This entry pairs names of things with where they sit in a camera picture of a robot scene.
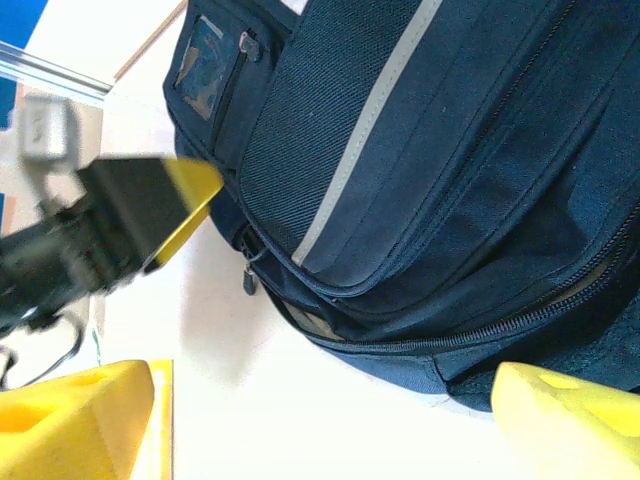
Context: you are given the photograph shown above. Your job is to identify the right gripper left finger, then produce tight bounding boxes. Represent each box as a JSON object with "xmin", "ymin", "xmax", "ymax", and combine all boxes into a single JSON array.
[{"xmin": 0, "ymin": 358, "xmax": 174, "ymax": 480}]

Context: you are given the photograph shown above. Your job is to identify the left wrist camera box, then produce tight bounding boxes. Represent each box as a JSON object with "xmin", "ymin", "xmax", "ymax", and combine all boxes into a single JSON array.
[{"xmin": 17, "ymin": 94, "xmax": 84, "ymax": 169}]

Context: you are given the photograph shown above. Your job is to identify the navy blue backpack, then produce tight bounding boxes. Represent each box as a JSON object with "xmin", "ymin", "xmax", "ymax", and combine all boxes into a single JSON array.
[{"xmin": 163, "ymin": 0, "xmax": 640, "ymax": 414}]

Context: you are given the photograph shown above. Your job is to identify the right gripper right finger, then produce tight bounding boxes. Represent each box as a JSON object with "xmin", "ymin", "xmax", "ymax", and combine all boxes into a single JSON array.
[{"xmin": 490, "ymin": 362, "xmax": 640, "ymax": 480}]

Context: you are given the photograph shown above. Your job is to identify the aluminium corner post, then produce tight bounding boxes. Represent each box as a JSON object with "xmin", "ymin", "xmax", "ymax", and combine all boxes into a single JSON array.
[{"xmin": 0, "ymin": 39, "xmax": 114, "ymax": 107}]

